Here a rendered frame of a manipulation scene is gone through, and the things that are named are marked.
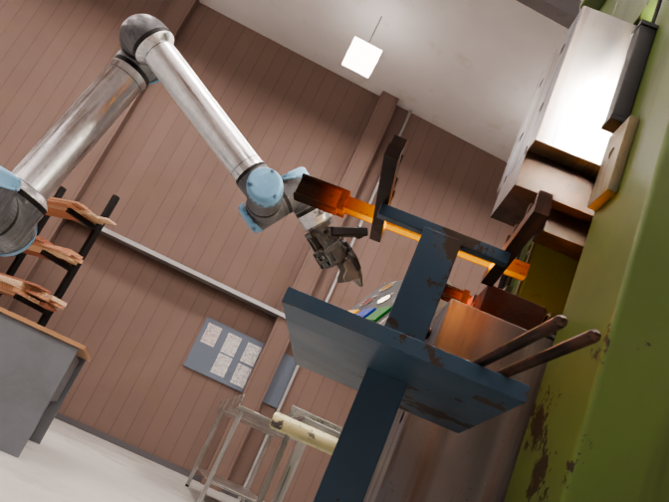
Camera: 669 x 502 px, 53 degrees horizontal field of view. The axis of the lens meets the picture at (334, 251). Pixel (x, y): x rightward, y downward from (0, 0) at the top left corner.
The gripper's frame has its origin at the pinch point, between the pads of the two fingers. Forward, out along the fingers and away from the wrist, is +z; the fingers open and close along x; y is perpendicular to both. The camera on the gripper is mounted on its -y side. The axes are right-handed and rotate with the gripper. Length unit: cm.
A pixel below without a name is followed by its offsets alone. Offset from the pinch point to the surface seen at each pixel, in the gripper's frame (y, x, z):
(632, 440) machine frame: 27, 100, 19
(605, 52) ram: -55, 62, -23
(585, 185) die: -31, 60, 0
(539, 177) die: -24, 55, -7
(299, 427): 39.3, 5.1, 20.3
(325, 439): 36.1, 8.2, 26.1
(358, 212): 28, 67, -25
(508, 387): 46, 107, -3
